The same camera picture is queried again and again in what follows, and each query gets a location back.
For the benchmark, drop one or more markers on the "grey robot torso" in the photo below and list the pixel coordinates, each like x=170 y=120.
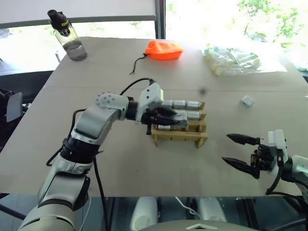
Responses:
x=197 y=226

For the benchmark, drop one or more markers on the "dark window frame post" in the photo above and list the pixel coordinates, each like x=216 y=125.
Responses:
x=160 y=19

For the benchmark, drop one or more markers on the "black chair with grey panel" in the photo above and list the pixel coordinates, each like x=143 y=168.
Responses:
x=13 y=108

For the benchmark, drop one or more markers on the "clear water bottle black lid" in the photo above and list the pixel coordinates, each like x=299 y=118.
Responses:
x=69 y=38

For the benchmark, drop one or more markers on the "white roller blind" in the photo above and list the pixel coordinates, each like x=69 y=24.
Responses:
x=77 y=9

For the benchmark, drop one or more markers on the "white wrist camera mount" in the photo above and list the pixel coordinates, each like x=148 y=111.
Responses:
x=279 y=142
x=151 y=96

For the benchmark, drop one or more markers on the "small silver camera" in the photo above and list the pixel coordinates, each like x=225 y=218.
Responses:
x=193 y=115
x=168 y=104
x=179 y=104
x=193 y=104

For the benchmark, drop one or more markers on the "white rounded robot leg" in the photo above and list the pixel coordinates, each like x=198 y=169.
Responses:
x=144 y=213
x=210 y=209

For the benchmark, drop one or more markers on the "wooden rack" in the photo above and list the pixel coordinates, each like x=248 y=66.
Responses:
x=183 y=136

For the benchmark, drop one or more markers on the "silver batteries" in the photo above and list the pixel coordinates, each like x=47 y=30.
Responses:
x=181 y=122

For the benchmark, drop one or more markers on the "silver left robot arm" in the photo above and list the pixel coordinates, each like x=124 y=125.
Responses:
x=91 y=125

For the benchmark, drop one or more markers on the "small white camera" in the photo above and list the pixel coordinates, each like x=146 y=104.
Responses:
x=247 y=100

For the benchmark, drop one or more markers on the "clear plastic bag of cameras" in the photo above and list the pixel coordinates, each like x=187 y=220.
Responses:
x=232 y=60

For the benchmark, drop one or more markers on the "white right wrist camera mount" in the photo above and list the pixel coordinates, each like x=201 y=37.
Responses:
x=279 y=142

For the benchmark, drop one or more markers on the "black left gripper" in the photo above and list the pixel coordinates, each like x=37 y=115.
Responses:
x=151 y=119

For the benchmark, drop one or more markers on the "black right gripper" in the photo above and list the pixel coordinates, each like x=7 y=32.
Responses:
x=262 y=157

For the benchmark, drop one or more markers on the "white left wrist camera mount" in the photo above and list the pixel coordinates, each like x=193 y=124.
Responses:
x=151 y=96

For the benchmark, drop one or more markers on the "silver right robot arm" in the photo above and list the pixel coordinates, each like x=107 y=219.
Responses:
x=298 y=167

